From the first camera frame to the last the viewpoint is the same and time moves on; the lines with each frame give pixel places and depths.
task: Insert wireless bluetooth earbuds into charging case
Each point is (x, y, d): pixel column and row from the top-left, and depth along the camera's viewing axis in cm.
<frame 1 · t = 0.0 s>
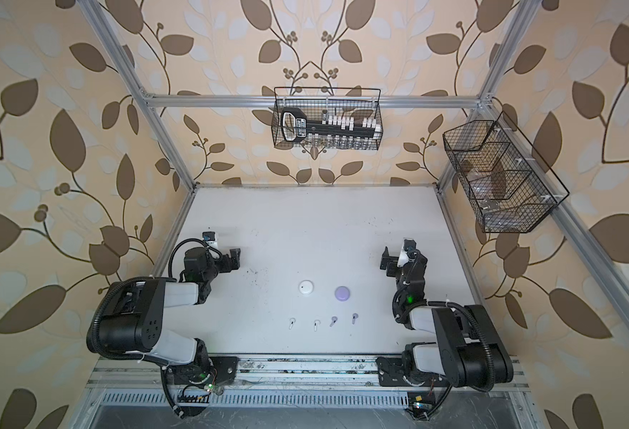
left hand: (220, 248, 94), fingers open
right hand: (401, 250, 89), fingers open
white earbud charging case: (306, 286, 91), point 2 cm above the table
purple earbud charging case: (342, 293, 91), on the table
white earbud left: (292, 320, 85), on the table
white earbud right: (315, 323, 84), on the table
purple earbud right: (354, 317, 86), on the table

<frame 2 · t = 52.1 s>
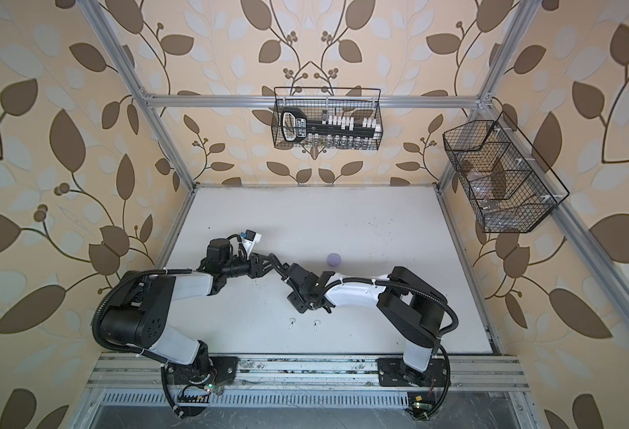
left hand: (270, 259, 88), fingers open
right hand: (300, 294, 89), fingers open
purple earbud charging case: (333, 259, 100), on the table
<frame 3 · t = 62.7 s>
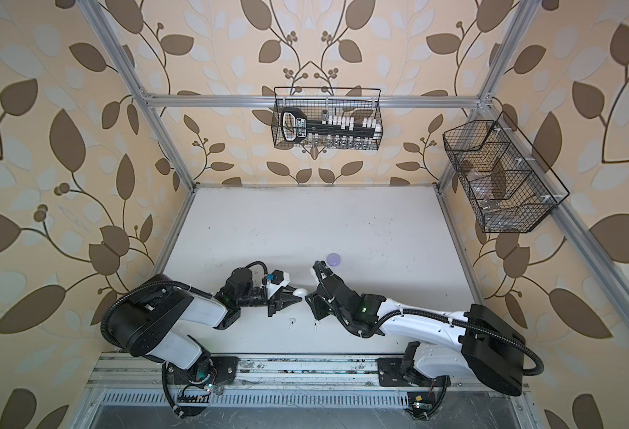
left hand: (295, 292, 81), fingers closed
right hand: (310, 296, 81), fingers open
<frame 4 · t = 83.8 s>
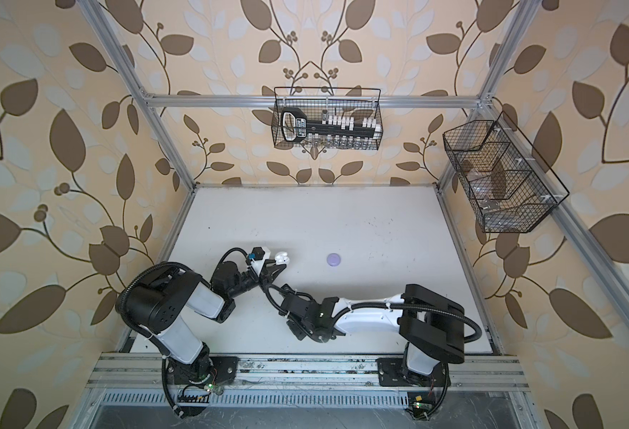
left hand: (277, 261, 87), fingers closed
right hand: (296, 318, 83), fingers closed
